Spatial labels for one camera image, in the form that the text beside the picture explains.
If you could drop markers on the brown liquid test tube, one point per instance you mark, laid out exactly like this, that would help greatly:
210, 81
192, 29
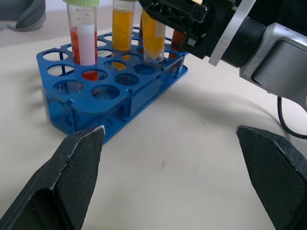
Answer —
177, 41
140, 31

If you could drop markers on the red test tube green cap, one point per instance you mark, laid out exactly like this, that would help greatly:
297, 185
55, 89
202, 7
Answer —
84, 43

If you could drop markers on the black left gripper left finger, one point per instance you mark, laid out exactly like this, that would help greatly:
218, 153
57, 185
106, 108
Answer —
72, 172

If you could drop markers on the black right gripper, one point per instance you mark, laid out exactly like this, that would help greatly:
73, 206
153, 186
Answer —
211, 31

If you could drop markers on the yellow liquid test tube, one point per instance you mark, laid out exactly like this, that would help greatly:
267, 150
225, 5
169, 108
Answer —
151, 39
122, 28

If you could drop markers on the grey rounded plastic object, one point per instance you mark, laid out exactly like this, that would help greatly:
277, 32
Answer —
26, 16

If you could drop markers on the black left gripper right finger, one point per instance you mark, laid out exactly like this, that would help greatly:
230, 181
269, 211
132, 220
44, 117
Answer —
271, 172

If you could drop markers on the blue test tube rack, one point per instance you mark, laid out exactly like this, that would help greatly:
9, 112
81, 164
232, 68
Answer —
86, 98

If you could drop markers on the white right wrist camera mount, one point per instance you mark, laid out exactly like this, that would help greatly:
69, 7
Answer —
227, 31

